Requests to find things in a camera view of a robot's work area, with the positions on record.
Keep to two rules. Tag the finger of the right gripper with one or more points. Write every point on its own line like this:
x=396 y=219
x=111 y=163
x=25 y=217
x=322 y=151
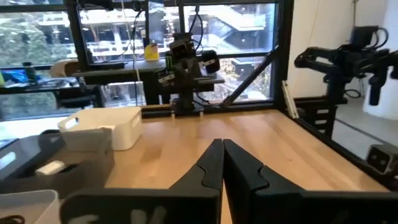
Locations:
x=191 y=77
x=183 y=77

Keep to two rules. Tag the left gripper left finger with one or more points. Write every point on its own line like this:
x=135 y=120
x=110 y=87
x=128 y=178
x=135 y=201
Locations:
x=174 y=205

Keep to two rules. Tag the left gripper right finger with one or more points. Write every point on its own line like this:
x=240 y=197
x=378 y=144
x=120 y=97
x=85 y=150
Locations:
x=280 y=208

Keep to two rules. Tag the white charger cube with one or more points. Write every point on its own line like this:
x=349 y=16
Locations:
x=49 y=168

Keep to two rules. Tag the black unused robot arm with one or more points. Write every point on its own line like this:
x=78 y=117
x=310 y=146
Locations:
x=342 y=60

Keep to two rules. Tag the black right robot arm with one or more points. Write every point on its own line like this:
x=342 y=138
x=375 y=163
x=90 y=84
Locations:
x=186 y=105

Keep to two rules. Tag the white plastic bin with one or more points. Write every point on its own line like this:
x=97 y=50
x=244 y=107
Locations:
x=124 y=130

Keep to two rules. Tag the grey translucent plastic bin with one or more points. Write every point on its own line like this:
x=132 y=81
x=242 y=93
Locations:
x=90 y=174

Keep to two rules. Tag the clear plastic bin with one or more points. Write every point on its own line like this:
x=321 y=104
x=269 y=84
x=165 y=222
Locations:
x=40 y=205

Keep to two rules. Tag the black drink can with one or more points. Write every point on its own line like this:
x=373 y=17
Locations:
x=168 y=60

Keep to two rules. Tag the yellow bottle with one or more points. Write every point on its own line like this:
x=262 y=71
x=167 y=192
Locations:
x=151 y=52

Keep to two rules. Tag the tan chair back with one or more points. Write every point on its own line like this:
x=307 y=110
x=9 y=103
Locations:
x=63 y=67

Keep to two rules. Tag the black bottle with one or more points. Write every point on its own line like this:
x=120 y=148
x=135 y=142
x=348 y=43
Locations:
x=29 y=71

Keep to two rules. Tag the blue cloth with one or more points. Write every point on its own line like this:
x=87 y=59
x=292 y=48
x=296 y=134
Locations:
x=14 y=76

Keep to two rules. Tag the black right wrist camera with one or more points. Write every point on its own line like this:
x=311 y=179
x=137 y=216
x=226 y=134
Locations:
x=182 y=46

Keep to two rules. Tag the silver aluminium bracket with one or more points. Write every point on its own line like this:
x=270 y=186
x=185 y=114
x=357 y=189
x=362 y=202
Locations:
x=289 y=99

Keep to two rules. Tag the grey depth camera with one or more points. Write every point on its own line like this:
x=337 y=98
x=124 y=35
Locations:
x=382 y=158

